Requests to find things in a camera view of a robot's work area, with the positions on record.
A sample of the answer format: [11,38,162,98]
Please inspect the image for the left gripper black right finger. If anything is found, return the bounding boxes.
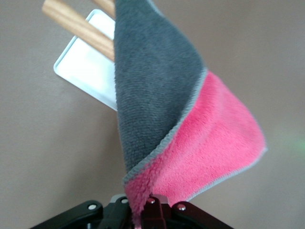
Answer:
[142,194,232,229]

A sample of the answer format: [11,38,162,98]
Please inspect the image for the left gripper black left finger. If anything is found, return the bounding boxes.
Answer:
[30,194,132,229]

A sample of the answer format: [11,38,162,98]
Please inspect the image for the pink and grey towel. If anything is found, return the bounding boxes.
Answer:
[113,0,268,227]

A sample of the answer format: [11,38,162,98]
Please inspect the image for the white rack with wooden bars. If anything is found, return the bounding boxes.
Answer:
[41,0,119,112]

